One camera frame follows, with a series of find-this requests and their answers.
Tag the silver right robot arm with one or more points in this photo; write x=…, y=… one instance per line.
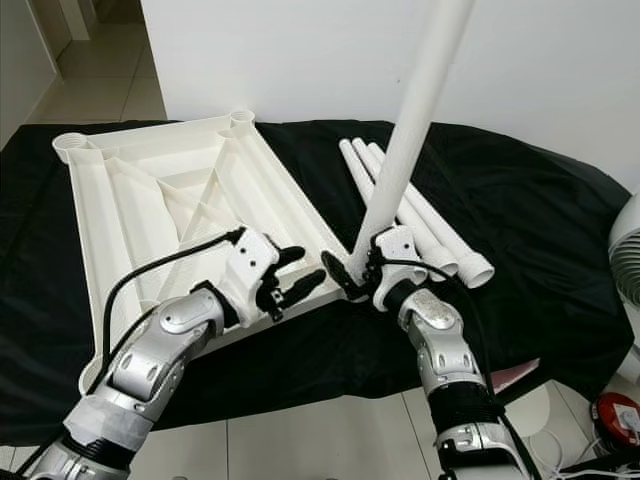
x=450, y=360

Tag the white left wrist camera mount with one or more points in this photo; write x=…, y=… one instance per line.
x=255, y=260

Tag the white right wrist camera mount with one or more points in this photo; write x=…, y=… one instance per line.
x=395, y=255

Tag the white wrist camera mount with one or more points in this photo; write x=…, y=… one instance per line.
x=255, y=260
x=395, y=255

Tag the black table cloth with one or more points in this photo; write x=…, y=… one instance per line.
x=540, y=230

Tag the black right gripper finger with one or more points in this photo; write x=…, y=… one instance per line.
x=339, y=274

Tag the red round device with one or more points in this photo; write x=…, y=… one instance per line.
x=618, y=420

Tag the pink flat sheet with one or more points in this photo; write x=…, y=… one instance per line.
x=518, y=373

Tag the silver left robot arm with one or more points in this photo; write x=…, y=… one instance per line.
x=150, y=360

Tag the white plastic ribbed table top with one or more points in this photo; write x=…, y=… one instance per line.
x=140, y=200

